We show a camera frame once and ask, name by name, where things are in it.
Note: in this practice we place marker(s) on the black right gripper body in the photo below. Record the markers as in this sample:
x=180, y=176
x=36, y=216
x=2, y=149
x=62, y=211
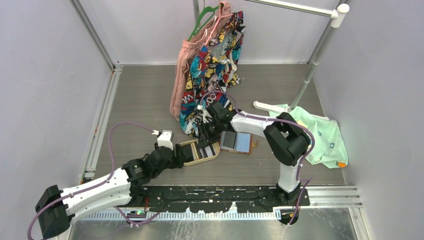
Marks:
x=211, y=128

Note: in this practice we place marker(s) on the beige oval card tray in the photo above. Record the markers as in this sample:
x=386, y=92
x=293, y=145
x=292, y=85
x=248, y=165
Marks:
x=192, y=154

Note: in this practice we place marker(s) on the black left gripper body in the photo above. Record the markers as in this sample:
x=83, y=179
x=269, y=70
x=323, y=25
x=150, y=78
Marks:
x=174, y=161

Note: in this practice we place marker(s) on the colourful comic print shorts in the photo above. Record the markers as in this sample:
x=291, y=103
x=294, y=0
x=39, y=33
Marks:
x=211, y=72

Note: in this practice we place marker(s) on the stack of dark cards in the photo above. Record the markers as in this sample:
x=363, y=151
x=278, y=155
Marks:
x=202, y=153

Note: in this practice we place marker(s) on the mint green cartoon cloth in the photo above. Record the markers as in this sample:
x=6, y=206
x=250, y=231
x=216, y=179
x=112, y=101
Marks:
x=329, y=149

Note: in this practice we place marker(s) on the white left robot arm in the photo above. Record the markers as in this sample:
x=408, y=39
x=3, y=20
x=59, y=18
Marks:
x=57, y=209

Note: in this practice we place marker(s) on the green clothes hanger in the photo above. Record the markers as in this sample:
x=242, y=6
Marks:
x=202, y=18

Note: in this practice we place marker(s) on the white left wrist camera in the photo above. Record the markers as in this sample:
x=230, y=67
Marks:
x=164, y=138

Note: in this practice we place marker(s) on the brown leather card holder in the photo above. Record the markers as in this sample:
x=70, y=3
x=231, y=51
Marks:
x=237, y=142

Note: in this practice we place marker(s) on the pink clothes hanger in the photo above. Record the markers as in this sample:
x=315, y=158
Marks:
x=218, y=21

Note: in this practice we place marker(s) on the pink hanging garment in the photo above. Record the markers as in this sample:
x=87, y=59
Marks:
x=186, y=55

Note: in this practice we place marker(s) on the white clothes rack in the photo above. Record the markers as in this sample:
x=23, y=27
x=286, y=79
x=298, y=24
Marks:
x=290, y=32

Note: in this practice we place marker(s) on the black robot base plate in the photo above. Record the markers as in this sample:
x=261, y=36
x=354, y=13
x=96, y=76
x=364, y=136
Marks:
x=214, y=199

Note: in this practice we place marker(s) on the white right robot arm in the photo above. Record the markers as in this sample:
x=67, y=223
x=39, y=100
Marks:
x=289, y=141

